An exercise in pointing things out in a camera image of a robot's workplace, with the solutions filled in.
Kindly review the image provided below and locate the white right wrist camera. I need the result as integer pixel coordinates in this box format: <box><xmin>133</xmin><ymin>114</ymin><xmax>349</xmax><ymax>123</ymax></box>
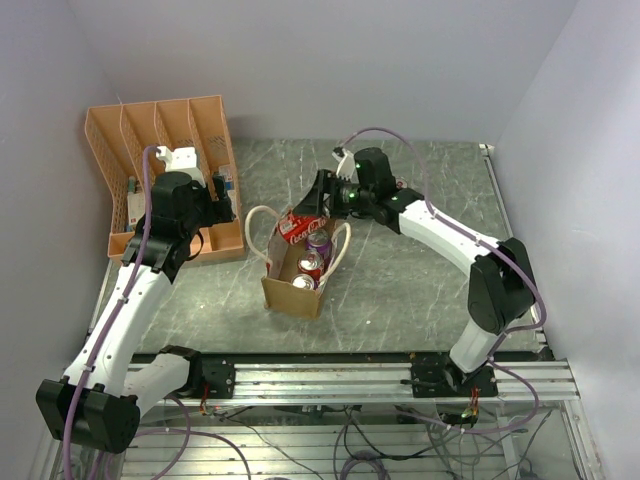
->
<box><xmin>332</xmin><ymin>146</ymin><xmax>356</xmax><ymax>181</ymax></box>

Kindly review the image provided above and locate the orange plastic file organizer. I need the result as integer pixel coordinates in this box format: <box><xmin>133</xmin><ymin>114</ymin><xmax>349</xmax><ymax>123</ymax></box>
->
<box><xmin>84</xmin><ymin>95</ymin><xmax>245</xmax><ymax>262</ymax></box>

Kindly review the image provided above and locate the red can front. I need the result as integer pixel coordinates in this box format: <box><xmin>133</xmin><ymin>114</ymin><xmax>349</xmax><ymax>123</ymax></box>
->
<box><xmin>291</xmin><ymin>273</ymin><xmax>318</xmax><ymax>290</ymax></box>

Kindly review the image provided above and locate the aluminium mounting rail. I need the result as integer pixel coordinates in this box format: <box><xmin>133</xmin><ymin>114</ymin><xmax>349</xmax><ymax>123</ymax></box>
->
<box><xmin>188</xmin><ymin>361</ymin><xmax>580</xmax><ymax>407</ymax></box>

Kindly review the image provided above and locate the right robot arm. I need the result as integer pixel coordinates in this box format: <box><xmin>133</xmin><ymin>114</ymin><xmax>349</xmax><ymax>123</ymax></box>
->
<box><xmin>293</xmin><ymin>147</ymin><xmax>536</xmax><ymax>396</ymax></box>

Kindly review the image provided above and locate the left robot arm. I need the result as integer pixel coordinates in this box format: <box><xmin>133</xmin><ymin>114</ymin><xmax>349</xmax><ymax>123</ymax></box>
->
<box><xmin>36</xmin><ymin>172</ymin><xmax>235</xmax><ymax>454</ymax></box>

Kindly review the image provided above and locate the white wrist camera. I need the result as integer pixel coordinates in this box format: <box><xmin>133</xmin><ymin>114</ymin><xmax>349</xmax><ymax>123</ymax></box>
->
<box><xmin>332</xmin><ymin>146</ymin><xmax>356</xmax><ymax>181</ymax></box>
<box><xmin>156</xmin><ymin>146</ymin><xmax>206</xmax><ymax>187</ymax></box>

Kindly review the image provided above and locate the red can silver top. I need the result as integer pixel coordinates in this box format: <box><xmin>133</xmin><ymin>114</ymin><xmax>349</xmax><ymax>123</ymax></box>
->
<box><xmin>297</xmin><ymin>250</ymin><xmax>325</xmax><ymax>284</ymax></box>

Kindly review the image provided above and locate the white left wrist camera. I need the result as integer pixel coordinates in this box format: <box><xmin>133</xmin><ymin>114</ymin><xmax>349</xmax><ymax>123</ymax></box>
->
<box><xmin>156</xmin><ymin>146</ymin><xmax>206</xmax><ymax>187</ymax></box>

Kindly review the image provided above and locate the purple Fanta can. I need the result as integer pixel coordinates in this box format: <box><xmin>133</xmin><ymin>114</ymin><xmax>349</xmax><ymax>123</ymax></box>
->
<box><xmin>306</xmin><ymin>229</ymin><xmax>332</xmax><ymax>263</ymax></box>

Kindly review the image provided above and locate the watermelon print canvas bag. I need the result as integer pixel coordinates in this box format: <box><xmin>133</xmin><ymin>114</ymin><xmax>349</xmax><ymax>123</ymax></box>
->
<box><xmin>244</xmin><ymin>205</ymin><xmax>352</xmax><ymax>319</ymax></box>

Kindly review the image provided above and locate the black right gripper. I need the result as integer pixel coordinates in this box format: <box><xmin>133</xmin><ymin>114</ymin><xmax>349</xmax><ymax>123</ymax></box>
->
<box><xmin>294</xmin><ymin>169</ymin><xmax>375</xmax><ymax>220</ymax></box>

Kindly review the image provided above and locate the white medicine box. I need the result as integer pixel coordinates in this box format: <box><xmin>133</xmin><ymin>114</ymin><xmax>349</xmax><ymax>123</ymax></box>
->
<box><xmin>126</xmin><ymin>192</ymin><xmax>145</xmax><ymax>231</ymax></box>

